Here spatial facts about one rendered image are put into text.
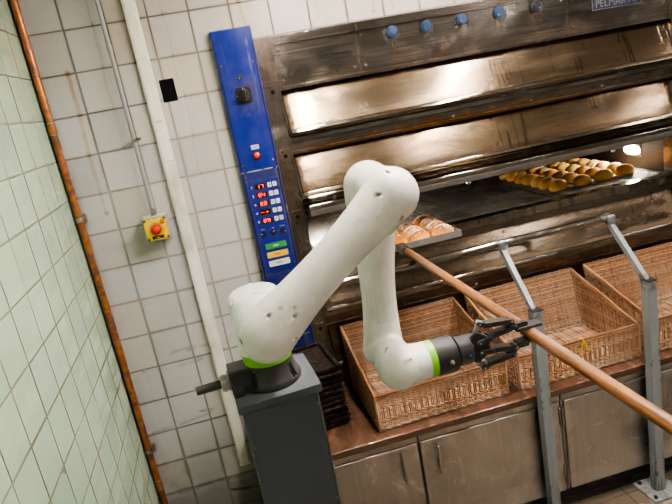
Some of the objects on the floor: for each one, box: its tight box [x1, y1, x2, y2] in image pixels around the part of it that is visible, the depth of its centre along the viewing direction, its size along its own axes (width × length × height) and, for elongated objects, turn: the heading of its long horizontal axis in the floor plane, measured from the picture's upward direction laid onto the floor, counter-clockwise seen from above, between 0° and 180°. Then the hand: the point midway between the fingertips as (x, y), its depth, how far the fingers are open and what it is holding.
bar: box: [339, 213, 672, 504], centre depth 241 cm, size 31×127×118 cm, turn 135°
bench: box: [327, 292, 672, 504], centre depth 272 cm, size 56×242×58 cm, turn 135°
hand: (528, 331), depth 153 cm, fingers closed on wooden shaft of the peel, 3 cm apart
